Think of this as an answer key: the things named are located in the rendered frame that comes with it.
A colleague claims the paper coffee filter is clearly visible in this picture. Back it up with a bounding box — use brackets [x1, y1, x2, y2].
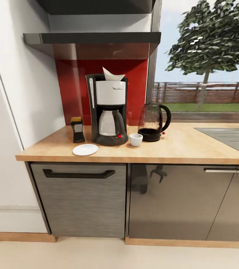
[103, 68, 125, 81]

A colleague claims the saucer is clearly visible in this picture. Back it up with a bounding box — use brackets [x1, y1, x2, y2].
[73, 144, 98, 155]

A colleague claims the electric kettle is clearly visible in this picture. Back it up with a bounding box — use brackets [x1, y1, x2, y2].
[138, 102, 171, 142]

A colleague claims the coffee cup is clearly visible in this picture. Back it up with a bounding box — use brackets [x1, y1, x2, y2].
[129, 133, 143, 147]

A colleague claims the bottle of coffee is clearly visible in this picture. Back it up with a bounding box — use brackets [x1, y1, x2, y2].
[70, 117, 85, 143]

